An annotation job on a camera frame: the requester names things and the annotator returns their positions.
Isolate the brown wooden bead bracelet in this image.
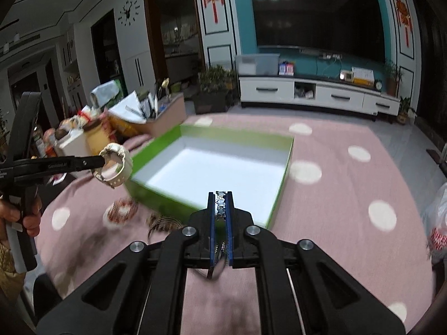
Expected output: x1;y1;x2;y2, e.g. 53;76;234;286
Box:
146;212;184;240

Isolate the red white bead bracelet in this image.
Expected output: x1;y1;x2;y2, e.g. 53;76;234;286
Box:
104;198;139;226

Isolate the person's left hand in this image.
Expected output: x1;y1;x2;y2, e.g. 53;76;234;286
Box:
0;196;43;239

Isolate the potted plant on cabinet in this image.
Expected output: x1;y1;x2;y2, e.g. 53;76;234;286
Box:
383;59;403;98

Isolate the silver metal bangle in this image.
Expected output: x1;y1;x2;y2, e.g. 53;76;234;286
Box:
207;191;227;281

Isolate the blue QR code stand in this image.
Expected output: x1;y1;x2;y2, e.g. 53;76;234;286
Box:
278;61;295;76

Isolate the pink polka-dot bedspread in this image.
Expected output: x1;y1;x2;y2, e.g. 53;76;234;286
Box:
36;114;433;330

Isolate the clear plastic storage bin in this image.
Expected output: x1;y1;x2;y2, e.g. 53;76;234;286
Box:
236;54;280;76

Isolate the white square box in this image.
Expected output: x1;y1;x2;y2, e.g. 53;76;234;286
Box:
55;129;92;157

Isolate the potted green plant planter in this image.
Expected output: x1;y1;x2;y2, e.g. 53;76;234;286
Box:
192;64;239;115

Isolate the yellow brown-lidded jar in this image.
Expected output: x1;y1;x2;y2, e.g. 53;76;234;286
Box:
83;119;111;155

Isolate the potted plant by cabinet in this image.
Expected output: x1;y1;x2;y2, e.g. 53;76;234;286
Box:
397;97;416;125

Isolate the right red Chinese knot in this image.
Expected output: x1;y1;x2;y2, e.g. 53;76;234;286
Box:
396;0;413;48

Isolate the black antler wall clock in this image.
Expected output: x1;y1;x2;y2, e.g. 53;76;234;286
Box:
117;0;141;27

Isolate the white TV cabinet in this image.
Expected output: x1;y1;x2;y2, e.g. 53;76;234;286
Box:
239;76;400;116

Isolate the pink open storage box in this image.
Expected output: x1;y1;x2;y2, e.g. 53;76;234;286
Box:
139;93;186;138

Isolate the large black television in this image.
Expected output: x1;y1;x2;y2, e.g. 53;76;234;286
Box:
251;0;386;64

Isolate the white plastic shopping bag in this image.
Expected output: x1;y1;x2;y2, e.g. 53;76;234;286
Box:
422;184;447;265

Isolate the green white-lined cardboard box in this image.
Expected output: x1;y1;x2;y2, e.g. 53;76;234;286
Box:
125;124;294;228

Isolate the yellow white box on cabinet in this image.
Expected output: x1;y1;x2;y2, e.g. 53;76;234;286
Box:
351;67;375;87

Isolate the cream white wristwatch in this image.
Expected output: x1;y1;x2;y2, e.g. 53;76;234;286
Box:
92;143;133;188

